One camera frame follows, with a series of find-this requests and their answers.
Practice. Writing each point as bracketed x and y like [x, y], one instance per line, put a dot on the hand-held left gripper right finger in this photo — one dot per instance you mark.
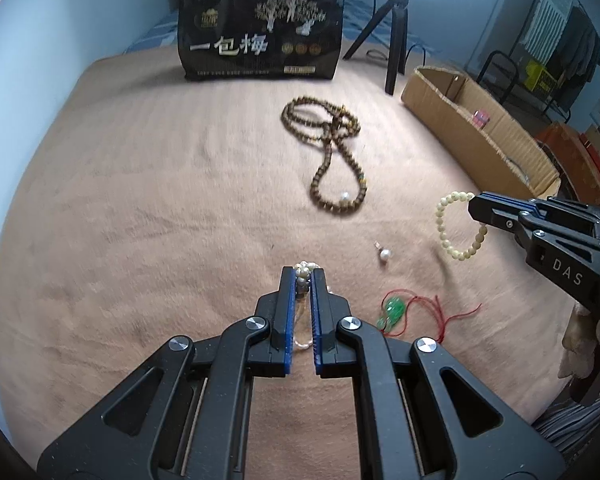
[319, 320]

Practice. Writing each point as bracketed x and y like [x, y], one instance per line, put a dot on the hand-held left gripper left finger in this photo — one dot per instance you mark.
[289, 320]

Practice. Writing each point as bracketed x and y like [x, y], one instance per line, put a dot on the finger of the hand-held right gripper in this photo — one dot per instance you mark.
[570, 212]
[500, 215]

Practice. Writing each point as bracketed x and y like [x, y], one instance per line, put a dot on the person's right hand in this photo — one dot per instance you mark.
[580, 345]

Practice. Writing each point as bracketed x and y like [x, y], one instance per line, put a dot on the orange flat box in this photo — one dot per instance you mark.
[580, 160]

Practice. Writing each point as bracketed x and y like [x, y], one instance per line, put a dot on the cardboard box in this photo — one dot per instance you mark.
[480, 130]

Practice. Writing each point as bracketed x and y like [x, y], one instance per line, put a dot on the single pearl pendant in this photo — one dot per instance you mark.
[384, 255]

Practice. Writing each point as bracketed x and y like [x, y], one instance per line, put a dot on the small red packet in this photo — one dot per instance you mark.
[480, 118]

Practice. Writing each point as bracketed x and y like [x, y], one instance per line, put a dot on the yellow box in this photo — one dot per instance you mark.
[544, 76]

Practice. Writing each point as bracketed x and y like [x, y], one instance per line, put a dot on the black metal chair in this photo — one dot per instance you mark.
[502, 72]

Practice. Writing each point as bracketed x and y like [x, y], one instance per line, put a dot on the striped cloth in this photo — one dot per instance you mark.
[562, 422]

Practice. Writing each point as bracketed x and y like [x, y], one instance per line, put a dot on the hanging dark clothes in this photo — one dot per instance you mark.
[582, 52]

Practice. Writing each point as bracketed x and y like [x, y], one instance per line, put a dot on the tan blanket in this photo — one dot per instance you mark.
[155, 210]

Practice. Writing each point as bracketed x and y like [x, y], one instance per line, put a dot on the black tripod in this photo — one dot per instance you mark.
[392, 20]

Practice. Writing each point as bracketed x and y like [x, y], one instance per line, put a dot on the black printed bag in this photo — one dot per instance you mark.
[260, 25]

